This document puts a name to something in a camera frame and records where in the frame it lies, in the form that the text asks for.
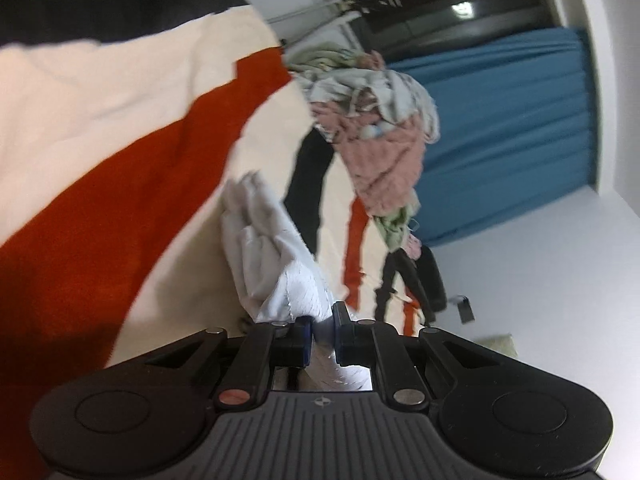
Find striped red cream black blanket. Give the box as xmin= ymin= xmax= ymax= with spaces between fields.
xmin=0 ymin=0 xmax=436 ymax=480

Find pink fluffy blanket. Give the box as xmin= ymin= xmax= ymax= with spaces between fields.
xmin=311 ymin=102 xmax=425 ymax=217

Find white t-shirt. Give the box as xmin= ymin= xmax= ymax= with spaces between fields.
xmin=221 ymin=172 xmax=372 ymax=391

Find blue curtain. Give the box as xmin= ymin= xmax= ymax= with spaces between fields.
xmin=390 ymin=27 xmax=598 ymax=247

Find metal tripod stand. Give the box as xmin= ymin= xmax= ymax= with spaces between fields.
xmin=269 ymin=0 xmax=396 ymax=51

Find dark window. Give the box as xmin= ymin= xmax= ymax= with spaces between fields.
xmin=350 ymin=0 xmax=553 ymax=62

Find light green garment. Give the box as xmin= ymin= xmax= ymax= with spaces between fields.
xmin=372 ymin=202 xmax=422 ymax=259

